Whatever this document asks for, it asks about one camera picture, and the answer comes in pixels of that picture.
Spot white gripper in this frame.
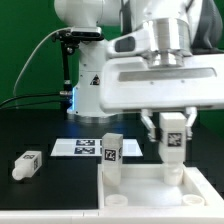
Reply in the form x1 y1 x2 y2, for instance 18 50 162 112
100 29 224 142

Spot white square table top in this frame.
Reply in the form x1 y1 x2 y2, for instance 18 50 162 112
98 164 224 208

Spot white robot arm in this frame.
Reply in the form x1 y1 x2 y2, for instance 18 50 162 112
54 0 224 113

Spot white sheet with tags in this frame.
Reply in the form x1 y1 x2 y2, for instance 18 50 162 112
51 138 142 157

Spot black cables on left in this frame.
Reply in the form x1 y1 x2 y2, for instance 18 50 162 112
0 93 69 110

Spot grey camera cable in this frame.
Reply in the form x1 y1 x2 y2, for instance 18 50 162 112
12 27 69 98

